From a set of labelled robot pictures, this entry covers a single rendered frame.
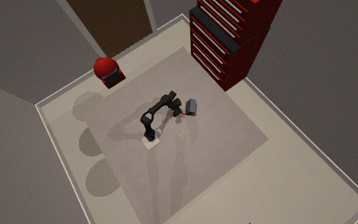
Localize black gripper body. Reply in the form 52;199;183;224
168;101;180;117

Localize dark grey sloped panel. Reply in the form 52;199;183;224
185;99;197;116

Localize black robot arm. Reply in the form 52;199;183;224
140;91;181;142

